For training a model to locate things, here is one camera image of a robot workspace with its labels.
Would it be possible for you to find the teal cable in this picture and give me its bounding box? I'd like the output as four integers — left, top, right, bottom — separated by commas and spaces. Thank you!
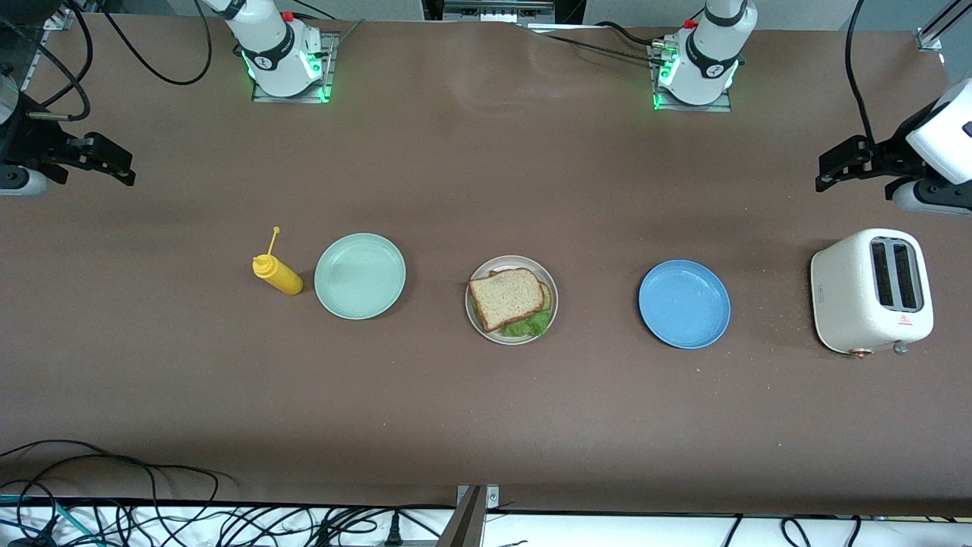
0, 494, 103, 546

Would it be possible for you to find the small aluminium bracket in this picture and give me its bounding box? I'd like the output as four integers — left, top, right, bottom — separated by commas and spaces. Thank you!
456, 484, 500, 511

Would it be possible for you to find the grey metal rail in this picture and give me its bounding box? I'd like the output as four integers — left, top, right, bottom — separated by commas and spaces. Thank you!
443, 0, 557, 20

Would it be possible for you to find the brown bread slice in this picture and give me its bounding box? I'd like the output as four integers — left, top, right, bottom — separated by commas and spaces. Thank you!
469, 267, 546, 333
490, 267, 553, 312

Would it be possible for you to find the mint green plate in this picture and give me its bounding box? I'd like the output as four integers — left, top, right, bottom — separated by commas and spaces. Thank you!
313, 232, 406, 321

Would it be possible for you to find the white toaster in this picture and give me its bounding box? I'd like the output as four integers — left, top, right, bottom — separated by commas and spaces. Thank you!
809, 228, 935, 358

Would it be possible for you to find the grey metal bar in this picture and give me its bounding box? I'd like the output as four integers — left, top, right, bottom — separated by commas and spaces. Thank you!
434, 486, 488, 547

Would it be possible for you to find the green lettuce leaf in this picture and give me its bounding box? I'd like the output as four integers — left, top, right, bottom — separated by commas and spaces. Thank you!
471, 292, 554, 340

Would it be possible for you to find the aluminium frame profile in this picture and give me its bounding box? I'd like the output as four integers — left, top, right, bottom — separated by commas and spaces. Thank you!
915, 0, 972, 52
0, 0, 77, 92

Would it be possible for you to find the beige plate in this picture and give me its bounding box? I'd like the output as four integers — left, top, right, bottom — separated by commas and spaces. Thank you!
465, 255, 559, 346

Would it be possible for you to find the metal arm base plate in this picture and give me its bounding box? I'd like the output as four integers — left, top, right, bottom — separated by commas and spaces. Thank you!
648, 42, 734, 113
252, 32, 339, 104

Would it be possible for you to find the yellow mustard squeeze bottle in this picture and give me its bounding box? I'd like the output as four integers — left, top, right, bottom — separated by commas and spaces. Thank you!
252, 226, 305, 296

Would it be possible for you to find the blue plate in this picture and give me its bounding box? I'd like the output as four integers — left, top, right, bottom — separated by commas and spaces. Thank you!
638, 260, 732, 350

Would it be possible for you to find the black base cable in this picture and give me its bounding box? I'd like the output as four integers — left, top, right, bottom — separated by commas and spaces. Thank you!
524, 21, 669, 65

